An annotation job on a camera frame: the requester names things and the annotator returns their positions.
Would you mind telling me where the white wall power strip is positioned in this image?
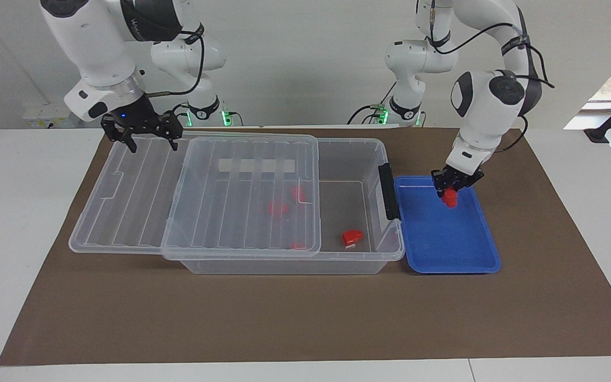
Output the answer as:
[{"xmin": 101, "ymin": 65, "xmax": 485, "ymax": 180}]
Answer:
[{"xmin": 22, "ymin": 103, "xmax": 81, "ymax": 129}]

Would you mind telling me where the brown table mat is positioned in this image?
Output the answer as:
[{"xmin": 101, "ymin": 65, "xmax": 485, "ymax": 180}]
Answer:
[{"xmin": 0, "ymin": 126, "xmax": 611, "ymax": 367}]

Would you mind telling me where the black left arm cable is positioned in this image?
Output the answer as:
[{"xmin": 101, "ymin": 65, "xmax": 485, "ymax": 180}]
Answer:
[{"xmin": 426, "ymin": 0, "xmax": 556, "ymax": 154}]

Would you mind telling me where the clear plastic storage box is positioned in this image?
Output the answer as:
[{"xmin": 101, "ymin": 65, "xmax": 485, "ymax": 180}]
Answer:
[{"xmin": 161, "ymin": 135, "xmax": 406, "ymax": 275}]

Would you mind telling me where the black box latch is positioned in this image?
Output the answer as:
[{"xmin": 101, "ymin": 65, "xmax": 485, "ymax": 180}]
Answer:
[{"xmin": 378, "ymin": 163, "xmax": 403, "ymax": 222}]

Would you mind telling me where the blue plastic tray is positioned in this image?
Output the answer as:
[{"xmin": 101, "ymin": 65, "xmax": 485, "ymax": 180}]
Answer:
[{"xmin": 394, "ymin": 176, "xmax": 502, "ymax": 275}]

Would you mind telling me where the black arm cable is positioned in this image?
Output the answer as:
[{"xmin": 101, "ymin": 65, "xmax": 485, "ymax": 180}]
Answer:
[
  {"xmin": 144, "ymin": 21, "xmax": 205, "ymax": 99},
  {"xmin": 426, "ymin": 0, "xmax": 556, "ymax": 154}
]

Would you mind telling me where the clear ribbed box lid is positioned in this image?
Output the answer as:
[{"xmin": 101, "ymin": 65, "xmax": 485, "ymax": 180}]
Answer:
[{"xmin": 68, "ymin": 132, "xmax": 322, "ymax": 259}]

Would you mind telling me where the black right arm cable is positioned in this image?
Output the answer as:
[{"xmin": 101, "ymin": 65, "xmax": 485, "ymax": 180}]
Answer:
[{"xmin": 144, "ymin": 21, "xmax": 205, "ymax": 99}]

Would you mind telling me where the black base cable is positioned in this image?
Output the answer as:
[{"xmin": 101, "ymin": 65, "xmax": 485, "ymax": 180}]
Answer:
[
  {"xmin": 170, "ymin": 103, "xmax": 190, "ymax": 128},
  {"xmin": 348, "ymin": 81, "xmax": 397, "ymax": 126}
]

